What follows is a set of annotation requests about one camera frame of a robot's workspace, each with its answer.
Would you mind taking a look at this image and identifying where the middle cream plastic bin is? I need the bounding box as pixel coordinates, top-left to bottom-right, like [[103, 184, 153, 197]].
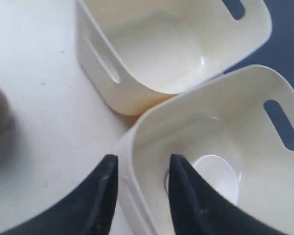
[[115, 65, 294, 235]]

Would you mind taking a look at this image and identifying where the cream plastic bin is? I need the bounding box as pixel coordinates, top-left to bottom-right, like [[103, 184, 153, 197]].
[[115, 65, 294, 235], [75, 0, 272, 116]]

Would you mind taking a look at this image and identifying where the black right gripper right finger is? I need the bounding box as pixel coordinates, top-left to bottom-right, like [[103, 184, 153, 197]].
[[169, 154, 281, 235]]

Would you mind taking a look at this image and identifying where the white paper cup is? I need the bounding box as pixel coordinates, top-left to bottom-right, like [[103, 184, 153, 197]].
[[163, 154, 241, 206]]

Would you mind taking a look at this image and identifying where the left cream plastic bin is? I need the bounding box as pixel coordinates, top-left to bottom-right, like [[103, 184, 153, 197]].
[[75, 0, 272, 116]]

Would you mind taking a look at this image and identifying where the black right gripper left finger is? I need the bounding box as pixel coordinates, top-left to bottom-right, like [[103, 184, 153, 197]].
[[3, 154, 118, 235]]

